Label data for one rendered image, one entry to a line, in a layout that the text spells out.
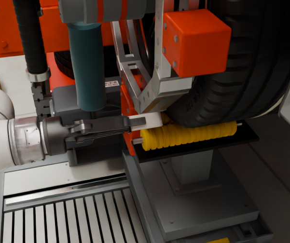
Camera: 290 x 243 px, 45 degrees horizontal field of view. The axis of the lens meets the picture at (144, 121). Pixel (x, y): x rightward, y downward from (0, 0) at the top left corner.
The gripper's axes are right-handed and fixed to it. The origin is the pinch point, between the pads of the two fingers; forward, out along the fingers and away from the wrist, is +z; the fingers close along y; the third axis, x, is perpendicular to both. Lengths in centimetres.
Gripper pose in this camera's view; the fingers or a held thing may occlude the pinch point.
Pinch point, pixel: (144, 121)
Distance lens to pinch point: 73.4
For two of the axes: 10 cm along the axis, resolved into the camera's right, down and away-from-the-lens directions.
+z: 9.6, -1.5, 2.2
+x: -1.9, -9.7, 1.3
